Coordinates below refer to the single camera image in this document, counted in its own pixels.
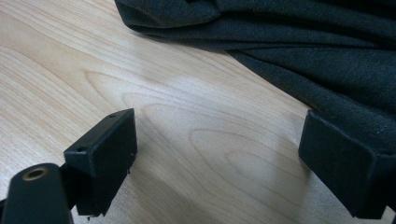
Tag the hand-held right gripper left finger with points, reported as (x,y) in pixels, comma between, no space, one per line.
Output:
(104,155)

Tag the dark cloth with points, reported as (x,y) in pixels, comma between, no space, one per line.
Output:
(311,46)

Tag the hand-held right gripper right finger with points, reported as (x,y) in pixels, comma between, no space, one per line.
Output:
(339,165)

